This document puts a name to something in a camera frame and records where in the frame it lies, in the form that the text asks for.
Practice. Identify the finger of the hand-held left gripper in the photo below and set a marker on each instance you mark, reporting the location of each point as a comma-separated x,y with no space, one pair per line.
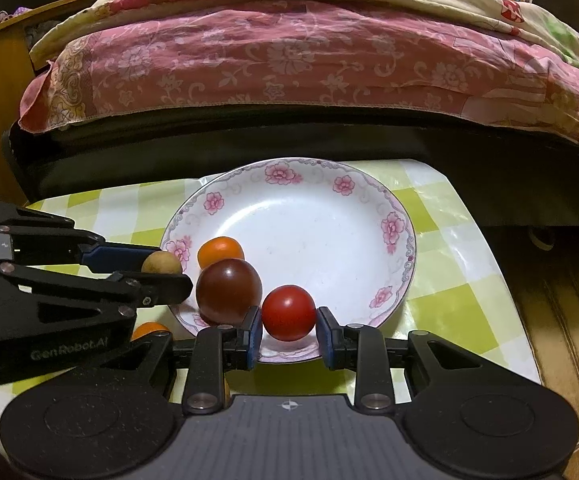
119,256
167,290

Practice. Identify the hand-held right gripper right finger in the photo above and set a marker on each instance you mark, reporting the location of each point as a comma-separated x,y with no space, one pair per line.
325,337

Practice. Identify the black bed base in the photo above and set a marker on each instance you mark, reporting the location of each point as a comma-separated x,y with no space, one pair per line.
269,135

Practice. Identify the small orange tomato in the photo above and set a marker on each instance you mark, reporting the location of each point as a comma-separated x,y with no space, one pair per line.
220,251
151,329

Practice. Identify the small tan longan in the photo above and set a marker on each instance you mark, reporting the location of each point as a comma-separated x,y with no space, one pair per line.
162,262

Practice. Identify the dark purple tomato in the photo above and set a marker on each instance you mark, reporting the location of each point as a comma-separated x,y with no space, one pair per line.
228,291

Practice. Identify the pink floral quilt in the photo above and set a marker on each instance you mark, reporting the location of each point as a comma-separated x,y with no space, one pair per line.
279,55

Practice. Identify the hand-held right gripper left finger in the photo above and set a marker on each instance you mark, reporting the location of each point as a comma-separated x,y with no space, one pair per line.
253,336

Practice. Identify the red cherry tomato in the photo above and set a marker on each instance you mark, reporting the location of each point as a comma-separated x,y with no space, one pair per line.
288,312

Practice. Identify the green checked plastic tablecloth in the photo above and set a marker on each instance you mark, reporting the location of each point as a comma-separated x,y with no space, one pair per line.
444,305

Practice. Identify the white plate with pink flowers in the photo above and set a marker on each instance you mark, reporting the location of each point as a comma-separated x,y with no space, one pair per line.
314,230

